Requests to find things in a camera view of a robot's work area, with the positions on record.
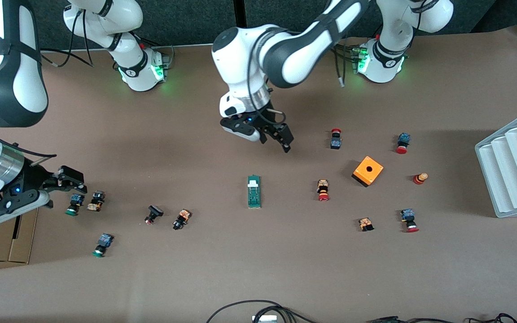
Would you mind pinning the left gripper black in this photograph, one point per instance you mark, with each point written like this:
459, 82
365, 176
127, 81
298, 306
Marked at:
270, 120

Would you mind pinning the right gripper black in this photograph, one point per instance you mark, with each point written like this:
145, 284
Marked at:
34, 177

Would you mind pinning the green load switch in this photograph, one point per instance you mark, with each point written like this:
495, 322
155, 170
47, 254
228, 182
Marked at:
254, 197

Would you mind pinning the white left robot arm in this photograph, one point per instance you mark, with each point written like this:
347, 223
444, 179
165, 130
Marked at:
236, 67

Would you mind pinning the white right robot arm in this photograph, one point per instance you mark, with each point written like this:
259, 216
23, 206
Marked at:
141, 78

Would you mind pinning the beige black contact block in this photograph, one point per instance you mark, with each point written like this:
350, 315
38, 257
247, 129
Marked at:
96, 200

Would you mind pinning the red button black block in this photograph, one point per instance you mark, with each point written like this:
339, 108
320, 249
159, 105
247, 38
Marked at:
335, 142

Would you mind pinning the red button orange block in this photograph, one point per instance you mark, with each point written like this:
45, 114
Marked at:
322, 186

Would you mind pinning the brown cardboard divider box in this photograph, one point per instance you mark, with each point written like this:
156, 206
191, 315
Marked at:
5, 242

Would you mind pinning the black button red contact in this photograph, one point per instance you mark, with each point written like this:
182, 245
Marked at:
154, 211

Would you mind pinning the black orange push button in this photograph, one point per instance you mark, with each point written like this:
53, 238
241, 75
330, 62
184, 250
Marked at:
182, 217

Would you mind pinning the brown paper table cover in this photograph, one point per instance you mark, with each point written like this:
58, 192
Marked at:
258, 260

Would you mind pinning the orange black contact block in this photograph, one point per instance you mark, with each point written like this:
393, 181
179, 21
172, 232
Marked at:
365, 223

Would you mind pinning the red button blue block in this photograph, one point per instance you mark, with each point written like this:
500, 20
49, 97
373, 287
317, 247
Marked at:
407, 216
404, 139

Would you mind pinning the red yellow button head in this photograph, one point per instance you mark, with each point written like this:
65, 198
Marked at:
419, 179

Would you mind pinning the white plug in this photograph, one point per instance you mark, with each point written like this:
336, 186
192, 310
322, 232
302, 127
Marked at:
264, 319

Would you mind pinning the grey ridged plastic tray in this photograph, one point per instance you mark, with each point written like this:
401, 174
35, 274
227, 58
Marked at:
514, 179

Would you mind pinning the green push button switch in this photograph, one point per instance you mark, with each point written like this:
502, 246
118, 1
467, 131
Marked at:
73, 206
104, 241

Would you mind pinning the orange push button enclosure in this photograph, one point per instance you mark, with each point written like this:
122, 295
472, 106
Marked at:
361, 172

